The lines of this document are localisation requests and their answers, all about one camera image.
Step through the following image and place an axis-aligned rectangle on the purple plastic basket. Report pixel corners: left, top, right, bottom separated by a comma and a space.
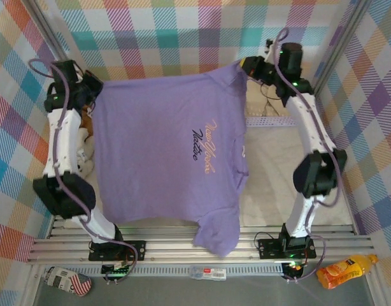
245, 79, 299, 127

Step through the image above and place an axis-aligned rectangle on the purple t-shirt with script print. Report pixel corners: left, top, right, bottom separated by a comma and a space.
92, 62, 250, 258

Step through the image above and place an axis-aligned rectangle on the brown teddy bear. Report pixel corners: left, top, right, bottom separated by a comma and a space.
80, 106, 94, 135

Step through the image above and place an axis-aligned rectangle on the cream teddy bear without face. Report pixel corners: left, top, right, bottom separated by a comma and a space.
76, 127, 96, 160

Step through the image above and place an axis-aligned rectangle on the cream teddy bear black nose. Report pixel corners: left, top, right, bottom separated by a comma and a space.
75, 157, 95, 177

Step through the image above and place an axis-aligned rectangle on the left controller circuit board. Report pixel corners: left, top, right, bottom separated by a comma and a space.
101, 263, 132, 277

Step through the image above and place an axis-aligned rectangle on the controller circuit board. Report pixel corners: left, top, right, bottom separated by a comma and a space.
101, 263, 132, 277
283, 261, 306, 279

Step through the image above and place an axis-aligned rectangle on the flag print fabric pouch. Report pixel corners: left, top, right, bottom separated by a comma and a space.
44, 266, 92, 297

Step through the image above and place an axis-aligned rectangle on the right controller circuit board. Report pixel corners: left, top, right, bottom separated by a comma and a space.
283, 261, 306, 279

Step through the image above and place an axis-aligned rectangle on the clear packet with red label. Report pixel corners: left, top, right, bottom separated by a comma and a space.
189, 266, 228, 281

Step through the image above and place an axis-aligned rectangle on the orange juice bottle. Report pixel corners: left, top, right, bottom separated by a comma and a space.
316, 254, 380, 290

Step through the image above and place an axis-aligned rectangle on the aluminium corner post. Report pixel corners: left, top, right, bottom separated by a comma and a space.
22, 0, 88, 77
311, 0, 373, 97

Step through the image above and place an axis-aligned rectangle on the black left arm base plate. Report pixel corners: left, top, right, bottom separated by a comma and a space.
88, 240, 147, 263

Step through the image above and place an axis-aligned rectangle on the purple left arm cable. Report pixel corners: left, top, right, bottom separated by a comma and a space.
28, 59, 141, 285

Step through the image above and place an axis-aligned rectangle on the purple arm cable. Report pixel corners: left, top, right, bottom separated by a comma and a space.
28, 59, 141, 285
271, 27, 345, 284

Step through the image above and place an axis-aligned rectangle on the aluminium rail frame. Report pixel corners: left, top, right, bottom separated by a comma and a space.
25, 216, 376, 265

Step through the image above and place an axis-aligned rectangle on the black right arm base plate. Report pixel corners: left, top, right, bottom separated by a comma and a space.
257, 238, 317, 259

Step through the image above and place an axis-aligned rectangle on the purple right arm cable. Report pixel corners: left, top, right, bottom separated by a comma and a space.
271, 27, 345, 284

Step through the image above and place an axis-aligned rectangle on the grey slotted cable duct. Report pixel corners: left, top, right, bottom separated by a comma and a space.
44, 266, 285, 279

